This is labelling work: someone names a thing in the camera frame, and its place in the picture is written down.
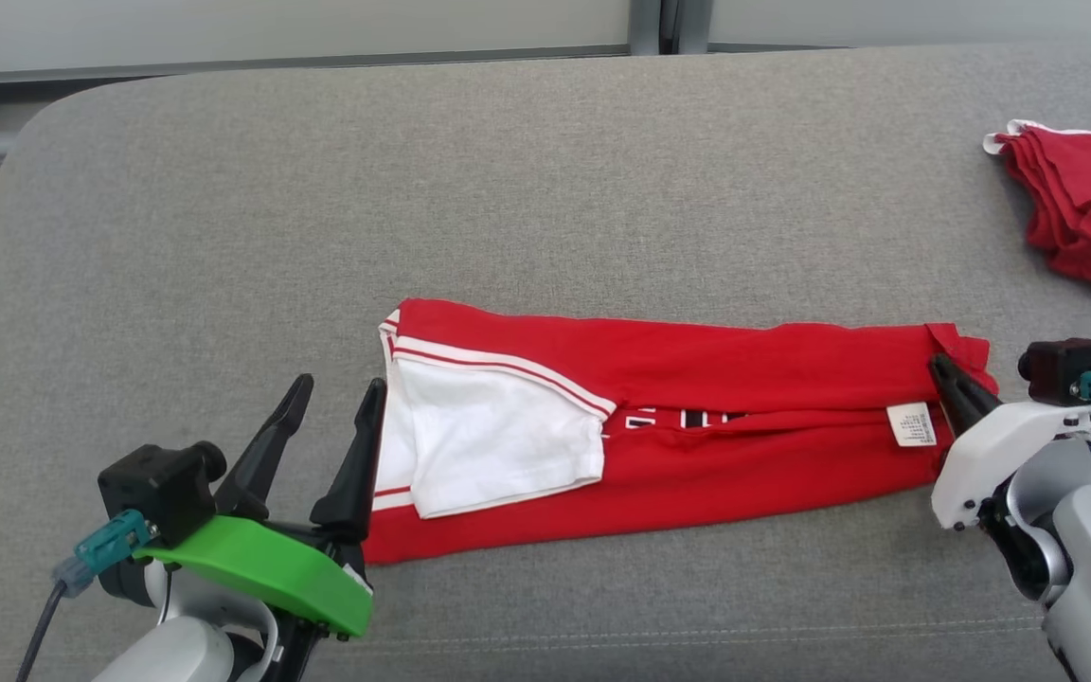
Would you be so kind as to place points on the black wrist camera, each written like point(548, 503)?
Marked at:
point(157, 483)
point(1062, 365)

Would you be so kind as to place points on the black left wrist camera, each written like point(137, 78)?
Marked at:
point(157, 483)

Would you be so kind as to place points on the grey metal partition post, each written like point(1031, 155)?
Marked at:
point(669, 24)

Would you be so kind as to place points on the red Bulls basketball jersey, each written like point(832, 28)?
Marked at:
point(697, 369)

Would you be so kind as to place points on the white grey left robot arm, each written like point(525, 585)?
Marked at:
point(186, 654)

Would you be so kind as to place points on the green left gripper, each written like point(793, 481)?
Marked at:
point(271, 568)

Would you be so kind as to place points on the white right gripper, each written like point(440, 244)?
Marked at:
point(1000, 445)

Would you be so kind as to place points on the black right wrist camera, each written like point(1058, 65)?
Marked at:
point(1062, 365)

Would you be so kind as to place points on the grey fabric sofa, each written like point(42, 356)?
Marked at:
point(413, 189)

